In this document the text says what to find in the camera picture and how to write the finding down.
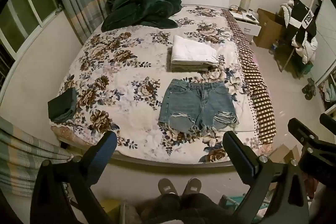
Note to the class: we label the pair of dark floor slippers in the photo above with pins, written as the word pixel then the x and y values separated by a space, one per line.
pixel 309 88

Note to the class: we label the window frame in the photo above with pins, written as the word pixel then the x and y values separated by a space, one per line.
pixel 29 6

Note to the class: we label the dark green quilt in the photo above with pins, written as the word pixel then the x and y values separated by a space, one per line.
pixel 141 6

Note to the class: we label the teal plastic crate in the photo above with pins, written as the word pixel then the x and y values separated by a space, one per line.
pixel 233 201

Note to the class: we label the white nightstand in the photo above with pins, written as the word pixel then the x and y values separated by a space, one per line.
pixel 248 26

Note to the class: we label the black remote control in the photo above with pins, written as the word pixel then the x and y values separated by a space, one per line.
pixel 251 17

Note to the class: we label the folded dark green pants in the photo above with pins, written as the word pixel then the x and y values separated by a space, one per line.
pixel 62 106

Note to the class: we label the white puffy jacket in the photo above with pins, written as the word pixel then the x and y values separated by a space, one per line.
pixel 308 52

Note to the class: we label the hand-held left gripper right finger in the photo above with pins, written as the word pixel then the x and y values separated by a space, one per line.
pixel 232 145

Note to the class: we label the brown cardboard box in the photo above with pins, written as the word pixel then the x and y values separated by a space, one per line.
pixel 269 27

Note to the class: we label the floral bed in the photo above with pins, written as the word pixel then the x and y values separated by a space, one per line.
pixel 126 77

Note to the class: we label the person's grey slipper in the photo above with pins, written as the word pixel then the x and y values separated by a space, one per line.
pixel 191 186
pixel 168 187

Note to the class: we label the pale jar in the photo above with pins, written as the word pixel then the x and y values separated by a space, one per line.
pixel 245 5

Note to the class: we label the green storage box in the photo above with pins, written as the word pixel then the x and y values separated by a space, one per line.
pixel 306 68

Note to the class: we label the brown checked bedsheet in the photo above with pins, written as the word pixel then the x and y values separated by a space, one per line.
pixel 256 87

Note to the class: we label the folded white pants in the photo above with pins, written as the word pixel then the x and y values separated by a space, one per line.
pixel 193 52

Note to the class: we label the black and white jacket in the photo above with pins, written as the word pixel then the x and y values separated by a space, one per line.
pixel 302 19

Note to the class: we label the person's dark trouser legs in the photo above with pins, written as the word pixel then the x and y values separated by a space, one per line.
pixel 183 209

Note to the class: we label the person's grey right slipper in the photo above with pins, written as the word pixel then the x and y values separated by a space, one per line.
pixel 191 186

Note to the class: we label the blue denim shorts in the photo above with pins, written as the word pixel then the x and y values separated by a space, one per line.
pixel 194 106

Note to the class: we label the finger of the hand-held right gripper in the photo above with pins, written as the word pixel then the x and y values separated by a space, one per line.
pixel 302 129
pixel 328 121

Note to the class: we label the person's grey left slipper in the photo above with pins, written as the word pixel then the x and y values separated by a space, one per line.
pixel 168 187

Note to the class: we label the flat cardboard piece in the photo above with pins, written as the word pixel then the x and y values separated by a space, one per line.
pixel 284 154

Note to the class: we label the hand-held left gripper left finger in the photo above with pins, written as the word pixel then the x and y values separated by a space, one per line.
pixel 109 144

